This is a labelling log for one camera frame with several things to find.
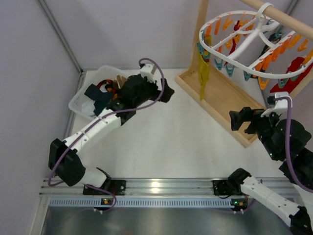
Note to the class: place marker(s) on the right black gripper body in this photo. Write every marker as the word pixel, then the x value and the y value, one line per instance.
pixel 248 118

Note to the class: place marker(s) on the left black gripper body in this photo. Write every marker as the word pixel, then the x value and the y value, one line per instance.
pixel 155 89

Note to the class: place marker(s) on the mustard yellow sock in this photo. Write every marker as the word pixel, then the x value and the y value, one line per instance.
pixel 203 69

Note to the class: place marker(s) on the navy patterned sock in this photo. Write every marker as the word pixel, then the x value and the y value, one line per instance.
pixel 96 94

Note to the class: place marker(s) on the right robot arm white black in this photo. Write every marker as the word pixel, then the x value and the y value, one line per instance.
pixel 285 141

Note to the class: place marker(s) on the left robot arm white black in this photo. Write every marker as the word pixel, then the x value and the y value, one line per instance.
pixel 65 157

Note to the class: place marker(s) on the white round clip hanger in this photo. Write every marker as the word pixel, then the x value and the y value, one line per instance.
pixel 270 41

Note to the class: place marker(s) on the red sock on right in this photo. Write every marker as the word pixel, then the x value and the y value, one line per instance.
pixel 292 83

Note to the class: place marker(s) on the tan brown striped sock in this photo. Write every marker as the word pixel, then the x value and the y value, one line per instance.
pixel 119 82

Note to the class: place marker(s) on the argyle brown orange sock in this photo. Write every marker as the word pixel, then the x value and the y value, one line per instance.
pixel 115 90

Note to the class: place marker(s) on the red black striped sock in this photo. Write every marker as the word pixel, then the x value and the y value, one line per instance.
pixel 107 83

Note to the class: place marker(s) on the white plastic basket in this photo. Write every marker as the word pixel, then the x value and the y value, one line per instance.
pixel 104 72

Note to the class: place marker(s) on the dark green sock in basket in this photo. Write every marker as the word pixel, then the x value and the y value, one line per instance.
pixel 99 106

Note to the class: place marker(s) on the white sock in basket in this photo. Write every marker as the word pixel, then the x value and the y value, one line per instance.
pixel 88 107

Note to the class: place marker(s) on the red thin hanging sock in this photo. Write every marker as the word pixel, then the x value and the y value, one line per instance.
pixel 233 42

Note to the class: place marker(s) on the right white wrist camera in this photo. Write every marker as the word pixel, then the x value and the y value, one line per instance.
pixel 279 102

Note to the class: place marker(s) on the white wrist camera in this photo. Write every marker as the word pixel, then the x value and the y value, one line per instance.
pixel 147 71
pixel 279 102

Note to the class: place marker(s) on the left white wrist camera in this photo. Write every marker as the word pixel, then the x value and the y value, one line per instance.
pixel 147 71

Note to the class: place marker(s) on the wooden rack frame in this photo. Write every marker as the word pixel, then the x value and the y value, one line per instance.
pixel 221 93

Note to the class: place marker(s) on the aluminium rail base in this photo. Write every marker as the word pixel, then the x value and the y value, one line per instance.
pixel 140 192

